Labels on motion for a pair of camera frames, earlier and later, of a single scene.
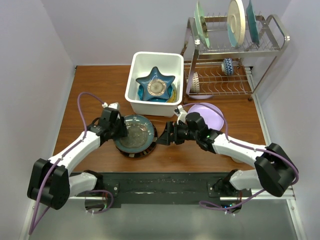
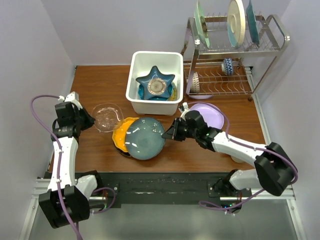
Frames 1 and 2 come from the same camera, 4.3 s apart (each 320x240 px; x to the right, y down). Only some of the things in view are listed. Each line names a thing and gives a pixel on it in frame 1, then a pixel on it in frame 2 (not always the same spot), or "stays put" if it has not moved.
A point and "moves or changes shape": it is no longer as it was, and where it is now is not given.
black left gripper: [123, 131] -> [89, 120]
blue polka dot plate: [140, 94] stays put
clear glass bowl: [137, 136] moves or changes shape
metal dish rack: [230, 55] stays put
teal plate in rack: [252, 21] stays put
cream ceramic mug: [237, 160] stays put
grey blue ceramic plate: [140, 136] moves or changes shape
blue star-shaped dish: [156, 85] stays put
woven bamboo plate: [174, 95] stays put
